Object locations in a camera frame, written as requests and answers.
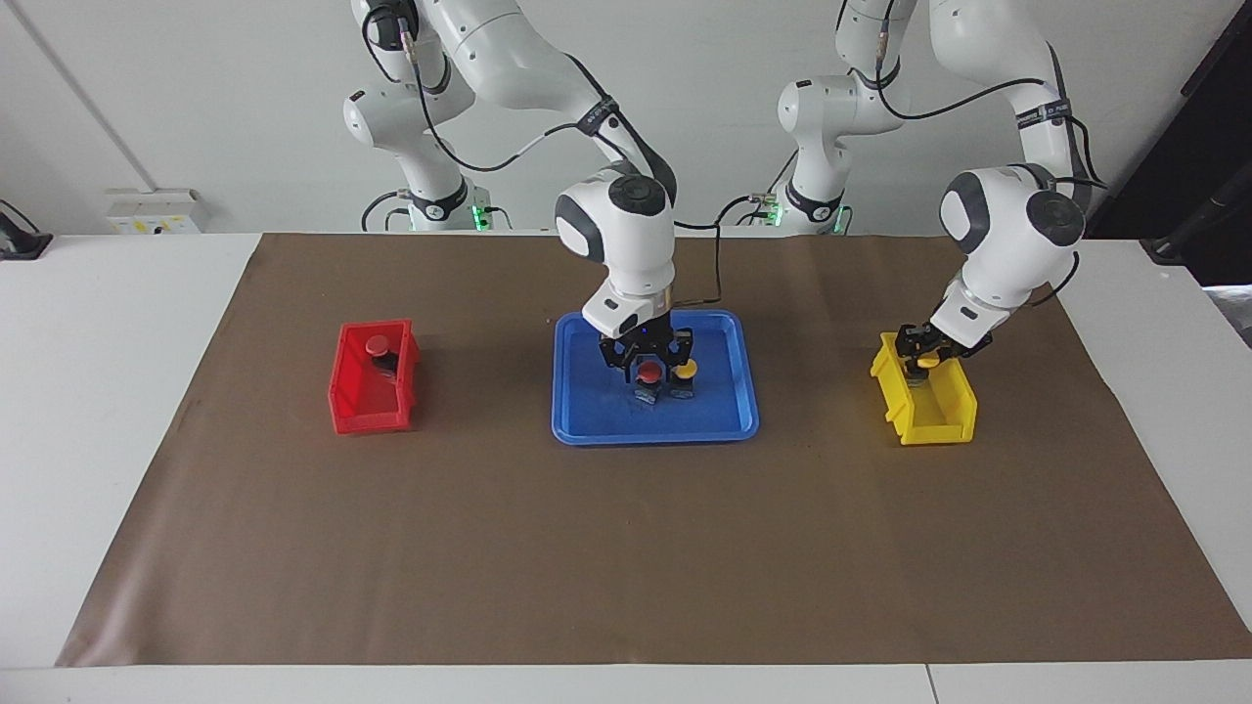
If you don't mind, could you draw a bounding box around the black device on table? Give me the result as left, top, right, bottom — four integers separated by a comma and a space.
0, 200, 52, 261

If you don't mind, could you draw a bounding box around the grey shiny sheet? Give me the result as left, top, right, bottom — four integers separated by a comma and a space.
1203, 284, 1252, 348

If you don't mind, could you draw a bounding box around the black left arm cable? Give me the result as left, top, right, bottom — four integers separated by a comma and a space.
875, 39, 1111, 309

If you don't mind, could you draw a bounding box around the blue plastic tray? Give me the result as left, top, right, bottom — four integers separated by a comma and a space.
551, 310, 761, 447

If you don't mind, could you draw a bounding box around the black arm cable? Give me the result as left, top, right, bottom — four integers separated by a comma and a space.
362, 5, 723, 309
875, 39, 1111, 309

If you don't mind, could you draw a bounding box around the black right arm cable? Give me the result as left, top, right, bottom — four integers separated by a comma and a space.
362, 5, 723, 309

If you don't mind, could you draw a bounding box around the black base cable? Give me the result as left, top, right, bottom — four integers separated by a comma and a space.
717, 147, 795, 228
360, 191, 410, 234

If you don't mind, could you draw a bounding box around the yellow plastic bin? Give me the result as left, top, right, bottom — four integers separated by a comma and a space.
870, 330, 978, 447

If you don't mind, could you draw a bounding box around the white wall socket box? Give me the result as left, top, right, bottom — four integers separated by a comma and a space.
106, 189, 209, 236

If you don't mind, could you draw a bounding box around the black stand with tube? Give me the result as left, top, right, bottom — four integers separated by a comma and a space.
1140, 166, 1252, 265

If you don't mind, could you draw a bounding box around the brown paper table mat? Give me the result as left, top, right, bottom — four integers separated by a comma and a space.
57, 233, 1252, 668

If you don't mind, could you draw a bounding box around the red plastic bin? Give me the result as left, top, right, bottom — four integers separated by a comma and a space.
328, 319, 423, 436

